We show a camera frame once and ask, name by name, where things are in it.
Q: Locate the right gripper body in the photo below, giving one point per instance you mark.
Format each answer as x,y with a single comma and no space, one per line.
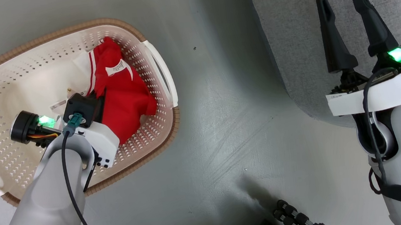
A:
381,95

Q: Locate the cream perforated laundry basket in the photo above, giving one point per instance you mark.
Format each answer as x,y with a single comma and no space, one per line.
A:
18,83

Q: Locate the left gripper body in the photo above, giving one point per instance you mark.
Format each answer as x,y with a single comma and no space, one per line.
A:
99,141

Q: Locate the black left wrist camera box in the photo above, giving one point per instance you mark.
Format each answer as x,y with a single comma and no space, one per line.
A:
84,106

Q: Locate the red garment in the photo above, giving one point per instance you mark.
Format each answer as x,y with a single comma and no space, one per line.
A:
124,98

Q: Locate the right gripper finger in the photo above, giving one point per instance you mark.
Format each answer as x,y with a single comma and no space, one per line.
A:
334,42
374,27

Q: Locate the grey fabric sofa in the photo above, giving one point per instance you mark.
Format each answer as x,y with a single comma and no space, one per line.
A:
296,35

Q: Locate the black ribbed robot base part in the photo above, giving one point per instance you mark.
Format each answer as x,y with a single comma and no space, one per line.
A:
297,219

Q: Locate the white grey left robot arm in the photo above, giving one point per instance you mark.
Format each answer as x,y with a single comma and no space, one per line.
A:
42,207

